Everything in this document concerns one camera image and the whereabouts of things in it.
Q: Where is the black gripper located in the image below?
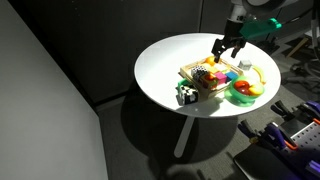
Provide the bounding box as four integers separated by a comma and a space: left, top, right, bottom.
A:
211, 19, 248, 64

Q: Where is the dark green cube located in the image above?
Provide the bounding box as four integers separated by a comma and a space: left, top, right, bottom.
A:
177, 79, 194, 89

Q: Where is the grey cube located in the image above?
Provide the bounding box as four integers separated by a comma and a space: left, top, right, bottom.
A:
238, 59, 253, 72

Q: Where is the blue cube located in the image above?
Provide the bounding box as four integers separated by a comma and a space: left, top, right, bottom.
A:
225, 71, 239, 83

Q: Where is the pink cube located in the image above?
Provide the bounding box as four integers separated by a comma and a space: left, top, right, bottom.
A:
214, 71, 228, 85

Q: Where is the yellow cube orange circle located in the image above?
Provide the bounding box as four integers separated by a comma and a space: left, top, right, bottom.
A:
200, 73, 219, 90

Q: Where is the black white triangle cube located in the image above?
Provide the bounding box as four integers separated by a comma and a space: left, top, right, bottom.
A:
190, 65, 208, 81

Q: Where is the black checkered soft cube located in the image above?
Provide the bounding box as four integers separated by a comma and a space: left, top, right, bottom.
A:
176, 84, 200, 107

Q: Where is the red fruit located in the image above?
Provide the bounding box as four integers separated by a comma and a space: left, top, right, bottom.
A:
233, 80, 251, 95

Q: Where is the yellow banana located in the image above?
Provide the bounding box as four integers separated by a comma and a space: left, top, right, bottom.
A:
252, 65, 268, 85

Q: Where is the wooden slatted tray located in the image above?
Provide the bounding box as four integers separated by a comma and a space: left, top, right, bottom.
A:
179, 57, 245, 100

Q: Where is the yellow orange fruit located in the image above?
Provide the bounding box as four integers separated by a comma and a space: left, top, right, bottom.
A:
248, 83, 265, 97

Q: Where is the green bowl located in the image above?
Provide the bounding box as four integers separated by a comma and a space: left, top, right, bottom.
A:
224, 75, 266, 108

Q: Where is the wooden legged furniture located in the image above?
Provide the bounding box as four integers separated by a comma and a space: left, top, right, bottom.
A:
286, 25, 320, 59

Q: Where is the grey chair base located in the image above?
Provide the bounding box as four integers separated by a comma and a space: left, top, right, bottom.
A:
286, 59, 320, 86

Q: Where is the purple clamp orange trigger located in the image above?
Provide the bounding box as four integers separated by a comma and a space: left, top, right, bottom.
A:
237, 119, 298, 152

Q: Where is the white table leg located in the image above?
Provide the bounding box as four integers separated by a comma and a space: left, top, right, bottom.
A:
173, 115, 195, 159

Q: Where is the perforated metal breadboard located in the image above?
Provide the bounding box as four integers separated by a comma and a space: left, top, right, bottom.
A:
290, 121, 320, 151

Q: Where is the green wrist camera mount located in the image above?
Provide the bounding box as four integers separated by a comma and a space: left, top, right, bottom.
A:
239, 17, 283, 40

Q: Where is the black handled clamp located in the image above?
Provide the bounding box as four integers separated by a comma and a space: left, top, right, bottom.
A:
270, 100, 301, 123

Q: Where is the grey base plate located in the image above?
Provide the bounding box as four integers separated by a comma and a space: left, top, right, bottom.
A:
233, 143, 303, 180

